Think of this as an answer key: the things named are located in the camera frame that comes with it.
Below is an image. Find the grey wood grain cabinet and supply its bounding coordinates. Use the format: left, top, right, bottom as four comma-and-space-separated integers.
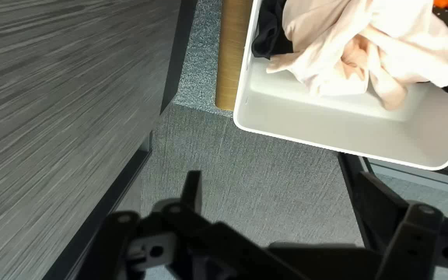
0, 0, 198, 280

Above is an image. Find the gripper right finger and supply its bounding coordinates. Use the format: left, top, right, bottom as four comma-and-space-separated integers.
354, 171, 448, 280

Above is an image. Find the white plastic basket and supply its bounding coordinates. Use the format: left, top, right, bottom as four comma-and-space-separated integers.
233, 0, 448, 171

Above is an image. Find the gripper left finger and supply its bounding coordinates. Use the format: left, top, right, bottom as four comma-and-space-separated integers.
75, 170, 307, 280

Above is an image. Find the pale pink cloth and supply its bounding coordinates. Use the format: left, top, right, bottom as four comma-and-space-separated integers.
266, 0, 448, 111

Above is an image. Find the tan wooden leg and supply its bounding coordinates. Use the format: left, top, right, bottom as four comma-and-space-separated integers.
215, 0, 254, 111

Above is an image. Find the black metal frame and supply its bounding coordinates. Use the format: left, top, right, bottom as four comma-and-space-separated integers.
338, 152, 448, 249

